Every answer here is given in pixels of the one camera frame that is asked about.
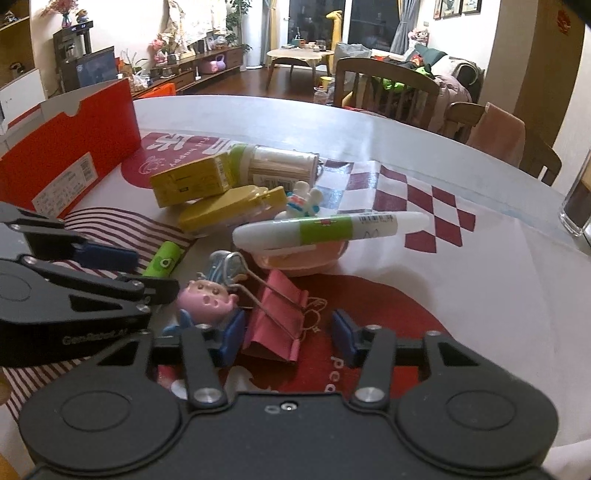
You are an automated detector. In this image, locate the sofa with clothes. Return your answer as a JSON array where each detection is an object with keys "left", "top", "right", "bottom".
[{"left": 406, "top": 41, "right": 485, "bottom": 108}]

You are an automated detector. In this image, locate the wooden chair with towel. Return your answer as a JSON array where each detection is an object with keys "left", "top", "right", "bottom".
[{"left": 443, "top": 102, "right": 563, "bottom": 186}]

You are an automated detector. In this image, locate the wooden low cabinet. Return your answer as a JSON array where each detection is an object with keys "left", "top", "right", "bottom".
[{"left": 131, "top": 45, "right": 245, "bottom": 100}]

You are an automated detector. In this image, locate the yellow plastic case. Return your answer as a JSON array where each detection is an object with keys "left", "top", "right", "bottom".
[{"left": 178, "top": 185, "right": 288, "bottom": 234}]

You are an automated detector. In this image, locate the glass cup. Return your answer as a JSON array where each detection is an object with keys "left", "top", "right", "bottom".
[{"left": 558, "top": 150, "right": 591, "bottom": 239}]

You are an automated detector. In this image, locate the black water dispenser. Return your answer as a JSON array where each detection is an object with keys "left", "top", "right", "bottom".
[{"left": 53, "top": 21, "right": 92, "bottom": 91}]

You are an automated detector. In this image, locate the red white printed table mat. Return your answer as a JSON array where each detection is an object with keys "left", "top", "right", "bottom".
[{"left": 0, "top": 130, "right": 591, "bottom": 480}]

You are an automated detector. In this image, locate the grey curtain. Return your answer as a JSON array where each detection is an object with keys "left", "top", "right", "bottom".
[{"left": 390, "top": 0, "right": 421, "bottom": 54}]

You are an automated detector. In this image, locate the wooden shelf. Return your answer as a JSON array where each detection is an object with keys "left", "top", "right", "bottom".
[{"left": 0, "top": 9, "right": 47, "bottom": 93}]

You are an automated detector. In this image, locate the dark blue box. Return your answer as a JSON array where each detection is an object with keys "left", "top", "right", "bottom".
[{"left": 76, "top": 46, "right": 116, "bottom": 88}]

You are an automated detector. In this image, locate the pink flower bouquet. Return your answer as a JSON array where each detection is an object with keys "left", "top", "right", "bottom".
[{"left": 39, "top": 0, "right": 79, "bottom": 27}]

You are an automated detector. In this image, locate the yellow carton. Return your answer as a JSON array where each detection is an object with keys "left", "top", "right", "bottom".
[{"left": 150, "top": 154, "right": 239, "bottom": 209}]

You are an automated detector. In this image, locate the pink towel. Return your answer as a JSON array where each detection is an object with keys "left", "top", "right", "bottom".
[{"left": 466, "top": 102, "right": 527, "bottom": 167}]

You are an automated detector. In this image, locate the potted plant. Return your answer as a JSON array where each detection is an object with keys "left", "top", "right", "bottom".
[{"left": 226, "top": 0, "right": 254, "bottom": 52}]

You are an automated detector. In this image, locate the white blue rabbit toy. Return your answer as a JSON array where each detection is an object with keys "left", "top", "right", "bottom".
[{"left": 274, "top": 181, "right": 324, "bottom": 220}]

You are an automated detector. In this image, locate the red cardboard shoe box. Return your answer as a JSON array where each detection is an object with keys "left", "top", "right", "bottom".
[{"left": 0, "top": 76, "right": 143, "bottom": 222}]

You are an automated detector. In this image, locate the green cushion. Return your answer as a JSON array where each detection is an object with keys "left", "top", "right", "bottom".
[{"left": 413, "top": 44, "right": 448, "bottom": 66}]

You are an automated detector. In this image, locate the white green tube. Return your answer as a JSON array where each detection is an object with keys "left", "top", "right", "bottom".
[{"left": 232, "top": 211, "right": 430, "bottom": 253}]

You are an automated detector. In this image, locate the yellow giraffe toy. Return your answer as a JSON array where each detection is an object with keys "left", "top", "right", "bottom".
[{"left": 325, "top": 10, "right": 345, "bottom": 51}]

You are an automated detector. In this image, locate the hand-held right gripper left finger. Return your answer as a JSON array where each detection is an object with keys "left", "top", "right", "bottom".
[{"left": 99, "top": 308, "right": 247, "bottom": 409}]

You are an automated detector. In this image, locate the round wooden coffee table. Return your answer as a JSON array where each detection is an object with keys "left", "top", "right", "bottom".
[{"left": 265, "top": 47, "right": 335, "bottom": 91}]

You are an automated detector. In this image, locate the small green cylinder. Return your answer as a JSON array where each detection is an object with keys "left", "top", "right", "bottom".
[{"left": 142, "top": 241, "right": 184, "bottom": 278}]

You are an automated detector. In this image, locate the toothpick jar with green lid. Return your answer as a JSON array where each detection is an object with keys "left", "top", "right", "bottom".
[{"left": 228, "top": 143, "right": 325, "bottom": 188}]

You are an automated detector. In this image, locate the pink binder clip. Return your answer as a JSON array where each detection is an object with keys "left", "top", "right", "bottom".
[{"left": 225, "top": 251, "right": 329, "bottom": 366}]

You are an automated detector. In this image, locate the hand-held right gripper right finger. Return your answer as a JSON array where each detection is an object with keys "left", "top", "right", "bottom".
[{"left": 331, "top": 308, "right": 490, "bottom": 409}]

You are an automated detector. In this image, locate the pink heart-shaped bowl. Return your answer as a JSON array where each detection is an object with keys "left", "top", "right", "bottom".
[{"left": 254, "top": 240, "right": 350, "bottom": 278}]

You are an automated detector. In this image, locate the grey plastic bag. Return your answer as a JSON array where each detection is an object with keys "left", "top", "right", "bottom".
[{"left": 335, "top": 42, "right": 373, "bottom": 61}]

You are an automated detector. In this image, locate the wooden slatted chair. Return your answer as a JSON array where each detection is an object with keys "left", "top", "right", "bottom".
[{"left": 333, "top": 56, "right": 441, "bottom": 131}]

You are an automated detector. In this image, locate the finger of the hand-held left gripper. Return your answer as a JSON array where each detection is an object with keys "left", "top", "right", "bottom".
[
  {"left": 0, "top": 200, "right": 139, "bottom": 274},
  {"left": 18, "top": 255, "right": 181, "bottom": 319}
]

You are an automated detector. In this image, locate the pink pig toy figure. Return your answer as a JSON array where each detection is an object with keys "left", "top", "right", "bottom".
[{"left": 161, "top": 250, "right": 250, "bottom": 340}]

